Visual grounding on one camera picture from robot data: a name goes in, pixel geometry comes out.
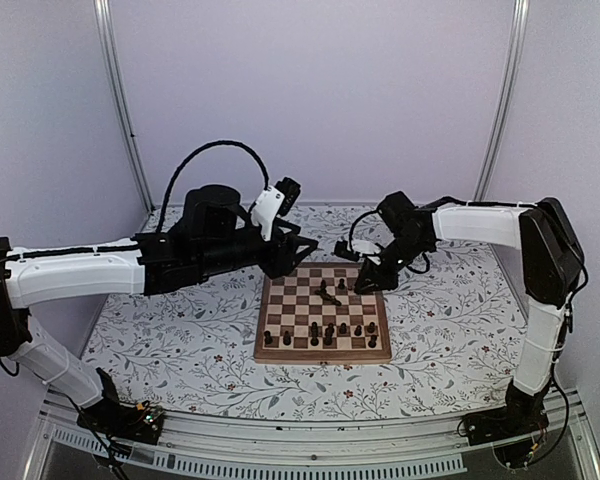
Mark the wooden chess board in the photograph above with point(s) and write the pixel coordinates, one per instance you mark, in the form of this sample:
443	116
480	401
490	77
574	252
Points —
289	303

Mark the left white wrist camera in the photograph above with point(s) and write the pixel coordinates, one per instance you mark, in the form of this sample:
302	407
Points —
274	201

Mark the right aluminium frame post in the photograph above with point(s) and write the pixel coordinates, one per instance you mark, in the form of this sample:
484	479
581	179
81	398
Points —
505	97

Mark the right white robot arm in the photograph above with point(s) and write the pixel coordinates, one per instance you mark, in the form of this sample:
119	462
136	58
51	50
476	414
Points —
553	263

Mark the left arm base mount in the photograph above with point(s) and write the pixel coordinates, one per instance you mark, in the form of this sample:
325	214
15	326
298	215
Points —
141	422

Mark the brown chess piece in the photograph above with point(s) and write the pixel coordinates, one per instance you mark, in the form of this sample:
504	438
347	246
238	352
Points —
324	295

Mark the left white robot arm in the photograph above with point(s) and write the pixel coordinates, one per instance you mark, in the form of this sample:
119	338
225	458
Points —
29	277

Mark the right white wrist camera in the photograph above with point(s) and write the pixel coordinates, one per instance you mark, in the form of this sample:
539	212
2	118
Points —
358	249

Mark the left aluminium frame post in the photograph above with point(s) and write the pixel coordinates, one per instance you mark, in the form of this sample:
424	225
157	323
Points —
104	23

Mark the front aluminium rail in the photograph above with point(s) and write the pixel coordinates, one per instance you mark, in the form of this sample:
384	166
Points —
208	447

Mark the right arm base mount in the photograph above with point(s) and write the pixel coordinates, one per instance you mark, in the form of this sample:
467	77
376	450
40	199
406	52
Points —
523	415

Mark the aluminium frame post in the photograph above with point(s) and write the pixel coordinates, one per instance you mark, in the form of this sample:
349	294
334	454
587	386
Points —
104	23
505	97

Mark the floral patterned table mat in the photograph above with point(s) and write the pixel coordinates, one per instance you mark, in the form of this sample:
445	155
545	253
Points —
456	333

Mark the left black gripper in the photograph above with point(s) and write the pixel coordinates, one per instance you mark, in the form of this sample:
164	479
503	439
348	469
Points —
282	261

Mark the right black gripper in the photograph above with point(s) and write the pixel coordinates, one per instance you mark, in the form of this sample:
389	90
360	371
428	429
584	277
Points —
369	270

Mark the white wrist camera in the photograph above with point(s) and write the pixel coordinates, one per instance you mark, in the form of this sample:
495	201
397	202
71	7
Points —
358	249
274	201

